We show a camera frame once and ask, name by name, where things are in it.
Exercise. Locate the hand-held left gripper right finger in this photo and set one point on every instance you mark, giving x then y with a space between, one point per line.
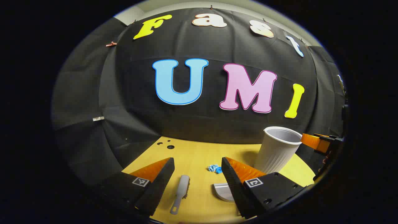
231 183

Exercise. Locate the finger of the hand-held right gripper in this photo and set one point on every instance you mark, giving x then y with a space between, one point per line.
312 141

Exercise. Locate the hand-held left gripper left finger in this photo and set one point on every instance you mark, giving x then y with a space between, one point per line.
160 183

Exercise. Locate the grey dustpan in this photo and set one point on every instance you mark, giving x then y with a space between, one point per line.
222 192

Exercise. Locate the blue paper trash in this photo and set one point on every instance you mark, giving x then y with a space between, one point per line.
214 169

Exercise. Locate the small grey broom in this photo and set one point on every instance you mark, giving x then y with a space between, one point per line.
182 191

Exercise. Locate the white ribbed garbage bin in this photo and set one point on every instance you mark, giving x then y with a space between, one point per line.
273 152

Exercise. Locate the wooden desktop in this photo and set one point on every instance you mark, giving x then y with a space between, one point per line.
199 155

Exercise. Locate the black backdrop cloth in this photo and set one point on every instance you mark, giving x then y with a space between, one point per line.
192 124

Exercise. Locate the white cloth clip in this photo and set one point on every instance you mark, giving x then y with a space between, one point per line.
98 118

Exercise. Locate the brown cloth clip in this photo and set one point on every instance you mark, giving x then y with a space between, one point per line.
111 44

